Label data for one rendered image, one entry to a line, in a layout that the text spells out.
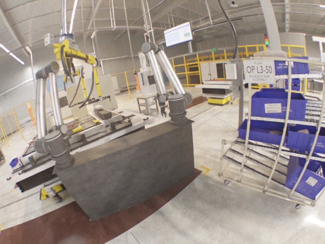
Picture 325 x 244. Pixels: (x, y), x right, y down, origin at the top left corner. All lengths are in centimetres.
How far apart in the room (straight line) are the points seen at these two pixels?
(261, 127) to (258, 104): 61
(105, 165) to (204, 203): 130
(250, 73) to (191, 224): 169
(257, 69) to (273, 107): 39
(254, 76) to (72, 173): 202
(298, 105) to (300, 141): 41
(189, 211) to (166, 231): 39
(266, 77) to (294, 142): 74
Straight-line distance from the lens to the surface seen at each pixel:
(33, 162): 219
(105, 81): 706
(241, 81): 269
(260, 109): 143
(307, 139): 164
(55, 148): 149
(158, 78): 178
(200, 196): 194
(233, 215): 181
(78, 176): 159
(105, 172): 157
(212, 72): 1025
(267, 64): 131
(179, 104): 163
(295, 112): 143
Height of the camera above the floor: 156
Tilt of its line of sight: 20 degrees down
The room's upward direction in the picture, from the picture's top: 10 degrees counter-clockwise
